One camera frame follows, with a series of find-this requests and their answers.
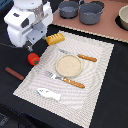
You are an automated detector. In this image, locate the white toy fish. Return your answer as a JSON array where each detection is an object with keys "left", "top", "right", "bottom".
[{"left": 37, "top": 88, "right": 61, "bottom": 101}]

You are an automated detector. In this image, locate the beige bowl on stove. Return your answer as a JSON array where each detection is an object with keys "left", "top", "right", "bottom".
[{"left": 119, "top": 5, "right": 128, "bottom": 30}]

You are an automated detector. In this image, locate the grey saucepan on stove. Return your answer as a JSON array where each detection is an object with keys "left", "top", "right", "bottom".
[{"left": 55, "top": 1, "right": 79, "bottom": 19}]

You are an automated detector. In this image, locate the white woven placemat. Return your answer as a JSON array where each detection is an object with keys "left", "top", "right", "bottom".
[{"left": 14, "top": 32, "right": 114, "bottom": 128}]

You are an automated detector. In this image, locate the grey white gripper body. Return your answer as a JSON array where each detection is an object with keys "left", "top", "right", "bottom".
[{"left": 4, "top": 2, "right": 53, "bottom": 51}]

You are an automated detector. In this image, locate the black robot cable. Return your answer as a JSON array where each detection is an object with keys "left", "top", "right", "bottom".
[{"left": 0, "top": 41, "right": 21, "bottom": 50}]

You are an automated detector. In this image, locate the grey pot with handles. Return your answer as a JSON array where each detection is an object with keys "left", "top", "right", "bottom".
[{"left": 79, "top": 2, "right": 103, "bottom": 25}]

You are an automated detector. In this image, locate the fork with wooden handle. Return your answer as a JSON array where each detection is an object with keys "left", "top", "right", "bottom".
[{"left": 45, "top": 71, "right": 85, "bottom": 88}]

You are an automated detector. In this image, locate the yellow toy bread loaf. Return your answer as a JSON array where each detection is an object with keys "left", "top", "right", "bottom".
[{"left": 46, "top": 33, "right": 65, "bottom": 45}]

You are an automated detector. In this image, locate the knife with wooden handle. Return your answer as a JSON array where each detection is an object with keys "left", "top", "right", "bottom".
[{"left": 58, "top": 49, "right": 97, "bottom": 62}]

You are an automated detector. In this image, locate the brown toy sausage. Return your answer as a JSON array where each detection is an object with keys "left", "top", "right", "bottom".
[{"left": 5, "top": 67, "right": 24, "bottom": 80}]

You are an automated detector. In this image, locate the red toy tomato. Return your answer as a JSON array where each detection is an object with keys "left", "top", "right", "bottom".
[{"left": 28, "top": 53, "right": 40, "bottom": 65}]

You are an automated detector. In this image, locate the round wooden plate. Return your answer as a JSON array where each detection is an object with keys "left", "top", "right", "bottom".
[{"left": 55, "top": 54, "right": 83, "bottom": 77}]

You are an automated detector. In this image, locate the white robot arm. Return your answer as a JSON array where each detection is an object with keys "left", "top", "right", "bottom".
[{"left": 4, "top": 0, "right": 53, "bottom": 51}]

